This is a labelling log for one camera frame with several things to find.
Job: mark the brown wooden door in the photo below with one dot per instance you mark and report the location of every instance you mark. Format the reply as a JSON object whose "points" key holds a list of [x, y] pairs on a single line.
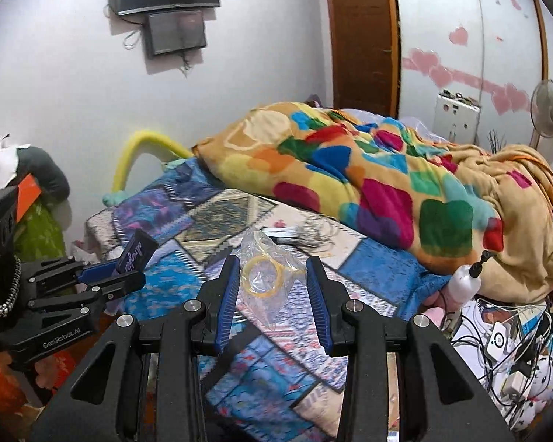
{"points": [[361, 41]]}

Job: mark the yellow foam tube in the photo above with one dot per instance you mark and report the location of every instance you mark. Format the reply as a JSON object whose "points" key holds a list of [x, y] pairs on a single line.
{"points": [[124, 156]]}

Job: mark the wooden wardrobe sliding doors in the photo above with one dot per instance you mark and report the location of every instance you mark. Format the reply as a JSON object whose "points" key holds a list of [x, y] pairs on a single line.
{"points": [[470, 32]]}

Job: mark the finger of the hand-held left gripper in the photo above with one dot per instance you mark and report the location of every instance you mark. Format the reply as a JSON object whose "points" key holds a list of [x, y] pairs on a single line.
{"points": [[120, 283], [99, 271]]}

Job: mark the clear plastic bag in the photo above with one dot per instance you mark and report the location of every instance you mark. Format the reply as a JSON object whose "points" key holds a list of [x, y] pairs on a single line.
{"points": [[267, 306]]}

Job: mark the white plush toy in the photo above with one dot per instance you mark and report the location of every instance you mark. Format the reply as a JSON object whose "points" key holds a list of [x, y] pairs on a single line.
{"points": [[544, 382]]}

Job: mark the white pump bottle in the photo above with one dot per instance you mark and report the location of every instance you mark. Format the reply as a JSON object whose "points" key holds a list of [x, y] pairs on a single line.
{"points": [[463, 285]]}

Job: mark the orange box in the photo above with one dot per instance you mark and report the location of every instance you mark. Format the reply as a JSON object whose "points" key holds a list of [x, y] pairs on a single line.
{"points": [[27, 195]]}

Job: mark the white box appliance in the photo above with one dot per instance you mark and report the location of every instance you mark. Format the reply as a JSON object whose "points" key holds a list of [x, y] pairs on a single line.
{"points": [[456, 117]]}

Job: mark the small black wall monitor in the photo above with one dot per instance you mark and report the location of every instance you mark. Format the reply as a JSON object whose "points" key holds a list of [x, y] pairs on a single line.
{"points": [[175, 32]]}

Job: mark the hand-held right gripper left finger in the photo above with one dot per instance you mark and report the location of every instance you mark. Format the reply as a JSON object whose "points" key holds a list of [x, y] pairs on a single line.
{"points": [[228, 304]]}

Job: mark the small white black device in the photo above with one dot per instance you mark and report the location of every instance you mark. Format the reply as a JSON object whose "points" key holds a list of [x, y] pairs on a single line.
{"points": [[279, 234]]}

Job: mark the standing fan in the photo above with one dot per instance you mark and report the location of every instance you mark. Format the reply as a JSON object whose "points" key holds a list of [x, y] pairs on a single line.
{"points": [[548, 110]]}

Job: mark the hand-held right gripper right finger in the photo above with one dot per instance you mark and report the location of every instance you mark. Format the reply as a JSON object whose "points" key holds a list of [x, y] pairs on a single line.
{"points": [[318, 304]]}

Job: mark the teal fabric item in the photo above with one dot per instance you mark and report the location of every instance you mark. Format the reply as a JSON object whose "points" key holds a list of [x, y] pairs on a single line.
{"points": [[113, 199]]}

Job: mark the green patterned bag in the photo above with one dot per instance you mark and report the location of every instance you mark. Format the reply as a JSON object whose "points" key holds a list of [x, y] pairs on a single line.
{"points": [[41, 235]]}

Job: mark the colourful heart blanket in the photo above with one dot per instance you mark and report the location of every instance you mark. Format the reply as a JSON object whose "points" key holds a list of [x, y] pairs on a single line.
{"points": [[373, 193]]}

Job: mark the blue patchwork bed sheet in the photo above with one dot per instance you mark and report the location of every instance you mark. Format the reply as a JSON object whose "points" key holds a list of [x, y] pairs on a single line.
{"points": [[175, 281]]}

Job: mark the white charger block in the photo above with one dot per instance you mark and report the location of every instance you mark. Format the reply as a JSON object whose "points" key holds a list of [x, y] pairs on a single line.
{"points": [[497, 340]]}

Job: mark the dark grey pillow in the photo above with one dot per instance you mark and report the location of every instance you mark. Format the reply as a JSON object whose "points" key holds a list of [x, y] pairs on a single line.
{"points": [[50, 170]]}

